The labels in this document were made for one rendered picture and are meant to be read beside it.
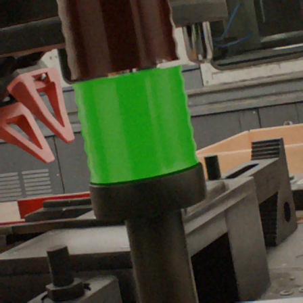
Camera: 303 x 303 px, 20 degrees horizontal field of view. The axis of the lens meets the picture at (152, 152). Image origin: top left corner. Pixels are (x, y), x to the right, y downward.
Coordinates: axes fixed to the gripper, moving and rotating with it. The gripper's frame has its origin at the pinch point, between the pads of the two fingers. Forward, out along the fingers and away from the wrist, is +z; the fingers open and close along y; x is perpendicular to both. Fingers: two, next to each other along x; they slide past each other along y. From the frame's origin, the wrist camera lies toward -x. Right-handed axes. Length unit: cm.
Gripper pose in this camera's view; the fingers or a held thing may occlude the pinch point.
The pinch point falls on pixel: (55, 145)
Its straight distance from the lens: 87.5
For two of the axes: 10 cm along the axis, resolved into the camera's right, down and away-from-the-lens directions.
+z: 6.3, 7.7, -1.1
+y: 6.5, -6.0, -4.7
